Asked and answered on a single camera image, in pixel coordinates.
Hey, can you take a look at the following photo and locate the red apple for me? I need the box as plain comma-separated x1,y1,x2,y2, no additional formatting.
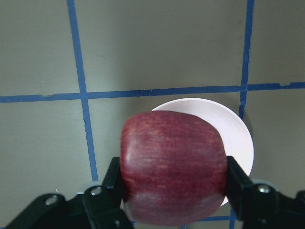
120,111,227,226

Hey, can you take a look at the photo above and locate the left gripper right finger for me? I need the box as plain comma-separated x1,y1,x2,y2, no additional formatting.
225,156,253,221

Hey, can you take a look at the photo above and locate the pink plate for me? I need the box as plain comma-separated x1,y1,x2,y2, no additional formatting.
150,97,254,208

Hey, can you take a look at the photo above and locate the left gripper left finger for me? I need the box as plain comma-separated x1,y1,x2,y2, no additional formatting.
102,157,126,203

